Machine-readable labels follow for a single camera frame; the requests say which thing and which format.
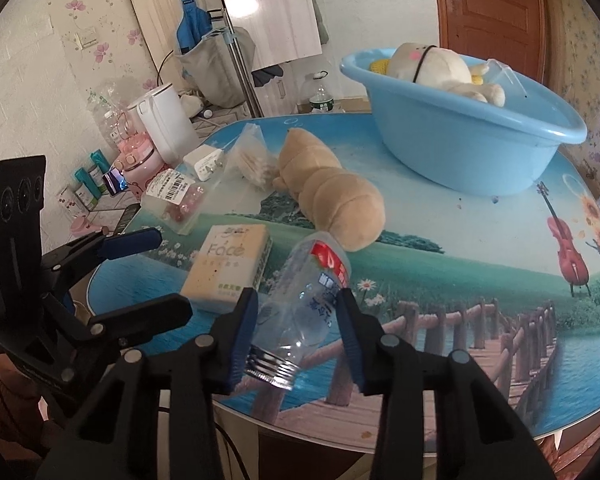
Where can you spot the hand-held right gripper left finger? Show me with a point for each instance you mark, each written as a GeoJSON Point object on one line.
{"type": "Point", "coordinates": [242, 330]}

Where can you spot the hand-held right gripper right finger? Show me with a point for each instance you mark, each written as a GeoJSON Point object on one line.
{"type": "Point", "coordinates": [352, 340]}

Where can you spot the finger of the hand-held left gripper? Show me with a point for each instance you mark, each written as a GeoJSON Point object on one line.
{"type": "Point", "coordinates": [130, 242]}
{"type": "Point", "coordinates": [140, 315]}

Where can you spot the clear plastic bottle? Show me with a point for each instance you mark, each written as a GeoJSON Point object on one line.
{"type": "Point", "coordinates": [300, 305]}

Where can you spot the labelled bag of pink beads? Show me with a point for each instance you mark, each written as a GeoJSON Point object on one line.
{"type": "Point", "coordinates": [180, 200]}

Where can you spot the white charger plug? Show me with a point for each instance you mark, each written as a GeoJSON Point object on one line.
{"type": "Point", "coordinates": [202, 160]}

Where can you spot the tan plush toy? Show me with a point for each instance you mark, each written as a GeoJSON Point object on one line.
{"type": "Point", "coordinates": [340, 200]}

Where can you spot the bag of cotton swabs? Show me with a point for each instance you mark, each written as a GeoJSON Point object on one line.
{"type": "Point", "coordinates": [252, 162]}

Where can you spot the light blue plastic basin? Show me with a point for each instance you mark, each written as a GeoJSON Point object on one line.
{"type": "Point", "coordinates": [455, 145]}

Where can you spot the white plush toy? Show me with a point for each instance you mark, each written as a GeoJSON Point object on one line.
{"type": "Point", "coordinates": [430, 65]}

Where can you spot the clear plastic box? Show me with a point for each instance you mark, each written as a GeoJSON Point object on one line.
{"type": "Point", "coordinates": [505, 77]}

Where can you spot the beige tissue pack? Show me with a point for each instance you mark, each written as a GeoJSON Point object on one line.
{"type": "Point", "coordinates": [225, 270]}

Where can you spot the smartphone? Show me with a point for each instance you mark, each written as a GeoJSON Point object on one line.
{"type": "Point", "coordinates": [114, 180]}

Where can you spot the teal bottle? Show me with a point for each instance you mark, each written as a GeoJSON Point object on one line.
{"type": "Point", "coordinates": [100, 167]}
{"type": "Point", "coordinates": [84, 185]}

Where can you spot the pink electric cooker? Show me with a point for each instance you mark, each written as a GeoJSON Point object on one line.
{"type": "Point", "coordinates": [140, 160]}

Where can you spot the white electric kettle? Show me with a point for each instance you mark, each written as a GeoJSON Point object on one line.
{"type": "Point", "coordinates": [170, 125]}

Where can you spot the clear plastic jug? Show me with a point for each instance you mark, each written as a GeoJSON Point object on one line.
{"type": "Point", "coordinates": [107, 115]}

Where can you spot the beige crumpled cloth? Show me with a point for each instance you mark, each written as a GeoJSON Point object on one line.
{"type": "Point", "coordinates": [190, 104]}

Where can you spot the grey fabric bag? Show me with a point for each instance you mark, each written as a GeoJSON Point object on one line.
{"type": "Point", "coordinates": [215, 70]}

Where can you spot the metal clothes rack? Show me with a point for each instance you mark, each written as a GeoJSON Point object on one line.
{"type": "Point", "coordinates": [245, 85]}

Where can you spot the dark grey cloth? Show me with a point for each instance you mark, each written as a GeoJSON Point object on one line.
{"type": "Point", "coordinates": [267, 74]}

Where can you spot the pale wooden board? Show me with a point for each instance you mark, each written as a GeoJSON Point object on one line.
{"type": "Point", "coordinates": [150, 10]}
{"type": "Point", "coordinates": [280, 20]}

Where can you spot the large water bottle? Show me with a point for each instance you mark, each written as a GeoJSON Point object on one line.
{"type": "Point", "coordinates": [320, 97]}

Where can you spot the blue apron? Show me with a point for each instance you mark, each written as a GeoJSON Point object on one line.
{"type": "Point", "coordinates": [187, 10]}

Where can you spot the yellow knitted toy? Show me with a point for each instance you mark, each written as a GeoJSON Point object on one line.
{"type": "Point", "coordinates": [380, 66]}

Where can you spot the green jacket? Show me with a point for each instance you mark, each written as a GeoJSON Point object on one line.
{"type": "Point", "coordinates": [320, 20]}

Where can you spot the brown wooden door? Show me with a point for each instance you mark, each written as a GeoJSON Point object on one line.
{"type": "Point", "coordinates": [495, 10]}

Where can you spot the beige wall switch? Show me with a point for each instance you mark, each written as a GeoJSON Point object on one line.
{"type": "Point", "coordinates": [86, 39]}

